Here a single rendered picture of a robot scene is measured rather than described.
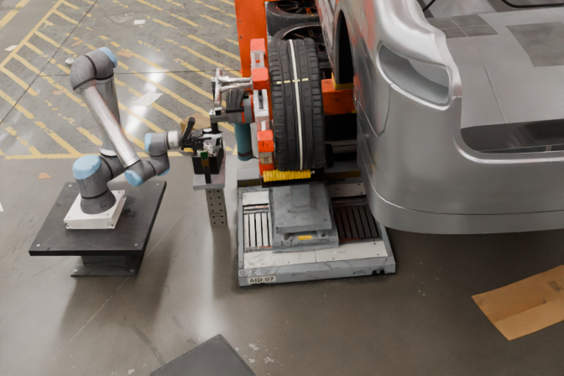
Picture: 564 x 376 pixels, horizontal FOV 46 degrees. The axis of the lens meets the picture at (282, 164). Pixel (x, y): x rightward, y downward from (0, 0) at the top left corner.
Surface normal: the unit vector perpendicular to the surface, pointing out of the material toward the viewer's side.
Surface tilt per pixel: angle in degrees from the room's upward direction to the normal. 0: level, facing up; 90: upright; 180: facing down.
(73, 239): 0
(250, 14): 90
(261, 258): 0
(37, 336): 0
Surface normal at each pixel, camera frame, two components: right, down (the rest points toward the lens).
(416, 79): 0.17, -0.74
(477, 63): -0.04, -0.68
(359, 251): -0.06, -0.82
